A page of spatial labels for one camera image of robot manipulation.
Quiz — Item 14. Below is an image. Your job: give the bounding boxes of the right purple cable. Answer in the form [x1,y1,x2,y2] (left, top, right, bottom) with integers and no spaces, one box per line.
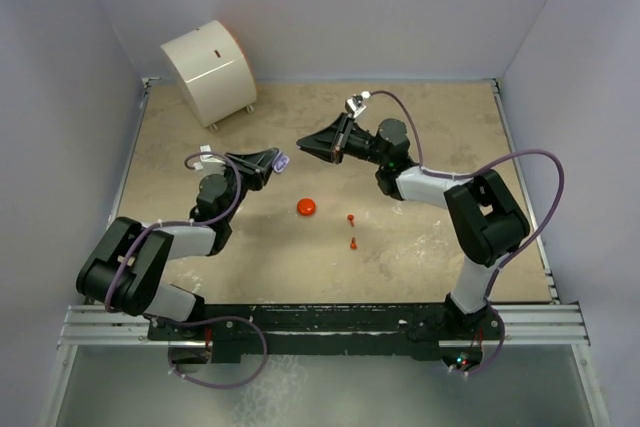
[369,90,567,378]

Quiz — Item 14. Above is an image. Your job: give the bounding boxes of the lilac earbud charging case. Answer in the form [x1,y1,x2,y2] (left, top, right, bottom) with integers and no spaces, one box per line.
[272,151,290,174]

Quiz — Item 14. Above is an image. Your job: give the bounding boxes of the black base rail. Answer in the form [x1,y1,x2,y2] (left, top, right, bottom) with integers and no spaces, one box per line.
[148,303,504,363]

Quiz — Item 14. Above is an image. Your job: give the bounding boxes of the orange earbud charging case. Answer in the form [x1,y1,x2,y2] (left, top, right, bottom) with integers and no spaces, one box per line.
[296,198,316,217]

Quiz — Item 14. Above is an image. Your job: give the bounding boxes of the purple cable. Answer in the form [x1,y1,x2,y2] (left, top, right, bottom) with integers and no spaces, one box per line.
[369,90,567,378]
[103,151,271,389]

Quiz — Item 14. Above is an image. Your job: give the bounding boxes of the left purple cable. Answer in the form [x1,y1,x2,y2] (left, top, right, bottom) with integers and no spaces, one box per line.
[103,151,271,389]

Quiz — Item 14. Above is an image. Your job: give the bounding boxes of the white cylindrical box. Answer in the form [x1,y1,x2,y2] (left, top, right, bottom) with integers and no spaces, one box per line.
[161,20,257,129]

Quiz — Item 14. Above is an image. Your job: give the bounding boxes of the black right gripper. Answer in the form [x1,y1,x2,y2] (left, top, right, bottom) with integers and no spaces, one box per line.
[298,112,388,166]

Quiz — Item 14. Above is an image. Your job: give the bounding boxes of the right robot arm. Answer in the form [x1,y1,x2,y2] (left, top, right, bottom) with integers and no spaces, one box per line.
[296,114,530,338]

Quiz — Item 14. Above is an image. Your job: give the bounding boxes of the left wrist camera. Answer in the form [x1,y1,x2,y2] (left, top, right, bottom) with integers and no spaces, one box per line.
[192,144,225,172]

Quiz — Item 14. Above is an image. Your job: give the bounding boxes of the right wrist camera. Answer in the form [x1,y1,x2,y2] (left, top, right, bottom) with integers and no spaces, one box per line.
[345,91,371,119]

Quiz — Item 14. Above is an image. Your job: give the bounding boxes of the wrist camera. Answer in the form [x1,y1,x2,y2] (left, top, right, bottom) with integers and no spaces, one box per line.
[192,144,225,172]
[345,91,371,119]

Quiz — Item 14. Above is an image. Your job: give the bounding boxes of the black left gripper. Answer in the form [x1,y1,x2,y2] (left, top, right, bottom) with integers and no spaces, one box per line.
[220,148,277,223]

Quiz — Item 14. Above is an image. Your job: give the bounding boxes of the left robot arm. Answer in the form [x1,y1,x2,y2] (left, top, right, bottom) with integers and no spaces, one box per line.
[75,147,286,339]

